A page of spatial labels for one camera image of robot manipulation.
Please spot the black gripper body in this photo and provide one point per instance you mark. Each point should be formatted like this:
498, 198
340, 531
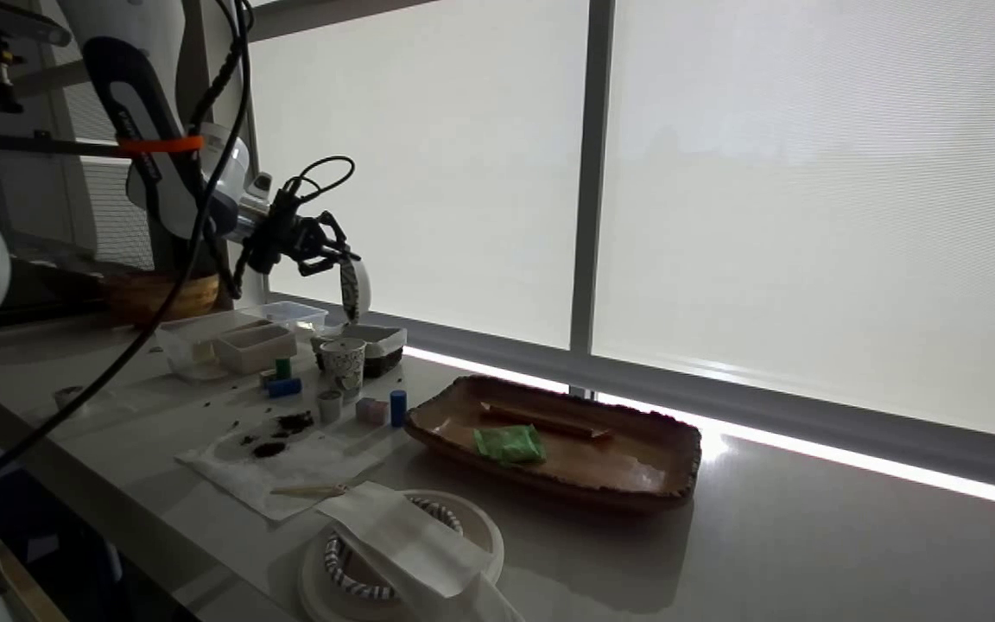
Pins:
286, 235

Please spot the white patterned paper cup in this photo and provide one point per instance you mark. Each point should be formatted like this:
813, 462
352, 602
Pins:
344, 366

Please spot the tiny clear cup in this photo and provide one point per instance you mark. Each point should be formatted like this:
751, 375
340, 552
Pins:
331, 409

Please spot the spilled beans pile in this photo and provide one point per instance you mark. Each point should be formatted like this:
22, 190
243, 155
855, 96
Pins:
296, 422

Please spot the small clear plastic tub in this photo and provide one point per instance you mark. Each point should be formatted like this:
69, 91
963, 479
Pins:
296, 314

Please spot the grey rectangular food tray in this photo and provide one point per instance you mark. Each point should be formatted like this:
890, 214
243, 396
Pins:
384, 342

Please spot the white rectangular box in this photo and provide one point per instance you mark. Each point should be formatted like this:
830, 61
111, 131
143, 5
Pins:
256, 346

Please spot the small green peg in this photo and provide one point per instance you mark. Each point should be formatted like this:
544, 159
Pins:
282, 366

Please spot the white roller blind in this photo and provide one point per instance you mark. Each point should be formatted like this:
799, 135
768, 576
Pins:
463, 175
820, 207

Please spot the small blue bottle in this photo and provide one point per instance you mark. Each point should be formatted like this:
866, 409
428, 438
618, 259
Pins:
399, 405

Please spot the wooden bowl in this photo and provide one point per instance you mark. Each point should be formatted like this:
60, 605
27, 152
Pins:
130, 299

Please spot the dark bean clump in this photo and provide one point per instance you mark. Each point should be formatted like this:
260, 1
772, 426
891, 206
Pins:
266, 450

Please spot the white paper towel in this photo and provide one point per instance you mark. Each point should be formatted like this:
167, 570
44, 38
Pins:
243, 479

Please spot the green packet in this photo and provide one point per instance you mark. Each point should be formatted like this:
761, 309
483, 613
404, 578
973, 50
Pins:
509, 447

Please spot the brown wooden stick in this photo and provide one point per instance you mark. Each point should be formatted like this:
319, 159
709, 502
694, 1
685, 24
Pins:
544, 418

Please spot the grey window mullion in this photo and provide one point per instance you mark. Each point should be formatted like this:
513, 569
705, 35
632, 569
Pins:
587, 175

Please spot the folded white napkin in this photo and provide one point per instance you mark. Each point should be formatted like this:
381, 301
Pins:
404, 538

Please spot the brown wooden tray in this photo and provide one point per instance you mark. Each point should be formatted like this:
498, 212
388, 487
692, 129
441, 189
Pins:
614, 462

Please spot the wooden plank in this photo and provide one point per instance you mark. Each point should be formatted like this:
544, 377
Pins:
17, 583

